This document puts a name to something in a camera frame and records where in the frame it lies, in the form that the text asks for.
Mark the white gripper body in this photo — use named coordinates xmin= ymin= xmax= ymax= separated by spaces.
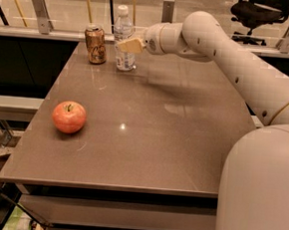
xmin=144 ymin=23 xmax=169 ymax=55

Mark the clear plastic water bottle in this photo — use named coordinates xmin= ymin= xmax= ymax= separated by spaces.
xmin=114 ymin=5 xmax=136 ymax=72

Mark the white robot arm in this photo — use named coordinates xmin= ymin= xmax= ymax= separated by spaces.
xmin=118 ymin=11 xmax=289 ymax=230

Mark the orange soda can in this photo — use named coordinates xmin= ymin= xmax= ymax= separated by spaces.
xmin=85 ymin=24 xmax=107 ymax=65

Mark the yellow pole behind can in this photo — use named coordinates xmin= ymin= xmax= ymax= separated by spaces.
xmin=86 ymin=0 xmax=93 ymax=23

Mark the yellow pole middle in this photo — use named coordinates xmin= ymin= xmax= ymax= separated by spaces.
xmin=132 ymin=0 xmax=137 ymax=25

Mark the black pole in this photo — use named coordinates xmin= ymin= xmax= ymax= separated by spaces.
xmin=109 ymin=0 xmax=115 ymax=34

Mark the red apple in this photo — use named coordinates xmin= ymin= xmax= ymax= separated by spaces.
xmin=52 ymin=101 xmax=87 ymax=134

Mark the black office chair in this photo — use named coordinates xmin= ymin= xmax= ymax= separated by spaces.
xmin=230 ymin=0 xmax=289 ymax=46

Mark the yellow pole far left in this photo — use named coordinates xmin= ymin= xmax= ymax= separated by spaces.
xmin=0 ymin=0 xmax=31 ymax=28

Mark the grey table drawer front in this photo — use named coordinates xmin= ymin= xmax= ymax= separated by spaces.
xmin=20 ymin=194 xmax=216 ymax=230

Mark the middle metal railing bracket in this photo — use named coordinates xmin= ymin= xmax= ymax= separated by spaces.
xmin=160 ymin=0 xmax=175 ymax=23

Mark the left metal railing bracket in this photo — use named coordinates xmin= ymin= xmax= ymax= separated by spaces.
xmin=32 ymin=0 xmax=54 ymax=35

